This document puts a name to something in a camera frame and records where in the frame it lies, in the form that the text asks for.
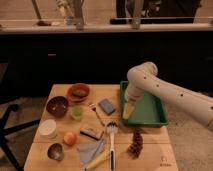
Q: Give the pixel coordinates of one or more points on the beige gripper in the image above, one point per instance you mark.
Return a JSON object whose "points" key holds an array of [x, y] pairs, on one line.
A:
{"points": [[128, 109]]}

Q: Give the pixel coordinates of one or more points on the blue sponge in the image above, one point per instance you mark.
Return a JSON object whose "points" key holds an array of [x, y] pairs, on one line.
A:
{"points": [[107, 106]]}

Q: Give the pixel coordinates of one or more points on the dark purple bowl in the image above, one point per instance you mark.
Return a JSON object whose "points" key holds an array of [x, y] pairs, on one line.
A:
{"points": [[57, 106]]}

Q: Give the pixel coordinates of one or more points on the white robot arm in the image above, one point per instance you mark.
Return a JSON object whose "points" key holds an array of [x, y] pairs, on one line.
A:
{"points": [[143, 78]]}

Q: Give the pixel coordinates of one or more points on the green item in orange bowl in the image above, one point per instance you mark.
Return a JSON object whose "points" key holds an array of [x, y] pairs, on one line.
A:
{"points": [[79, 93]]}

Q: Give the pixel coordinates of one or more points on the orange bowl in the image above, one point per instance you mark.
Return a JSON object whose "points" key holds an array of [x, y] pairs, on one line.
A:
{"points": [[74, 87]]}

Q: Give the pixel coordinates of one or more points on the green plastic tray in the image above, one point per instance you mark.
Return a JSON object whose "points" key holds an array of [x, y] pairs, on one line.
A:
{"points": [[148, 112]]}

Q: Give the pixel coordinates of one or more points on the white dish brush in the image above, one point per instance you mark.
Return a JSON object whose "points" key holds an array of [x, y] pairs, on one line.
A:
{"points": [[112, 129]]}

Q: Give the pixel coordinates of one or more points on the bunch of dark grapes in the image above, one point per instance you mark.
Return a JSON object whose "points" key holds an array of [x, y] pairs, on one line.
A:
{"points": [[135, 148]]}

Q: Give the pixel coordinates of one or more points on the dark rectangular block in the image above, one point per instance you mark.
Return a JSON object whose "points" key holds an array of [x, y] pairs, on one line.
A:
{"points": [[89, 132]]}

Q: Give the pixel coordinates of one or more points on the small green cup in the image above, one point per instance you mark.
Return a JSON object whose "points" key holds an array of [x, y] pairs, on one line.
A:
{"points": [[77, 113]]}

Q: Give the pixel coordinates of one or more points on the blue folded cloth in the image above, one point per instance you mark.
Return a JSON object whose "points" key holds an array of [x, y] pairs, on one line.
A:
{"points": [[89, 152]]}

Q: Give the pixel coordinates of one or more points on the orange fruit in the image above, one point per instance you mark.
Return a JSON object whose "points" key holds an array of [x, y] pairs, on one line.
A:
{"points": [[70, 138]]}

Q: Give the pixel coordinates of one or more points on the small metal cup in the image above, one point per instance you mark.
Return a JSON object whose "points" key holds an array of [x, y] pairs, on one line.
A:
{"points": [[55, 152]]}

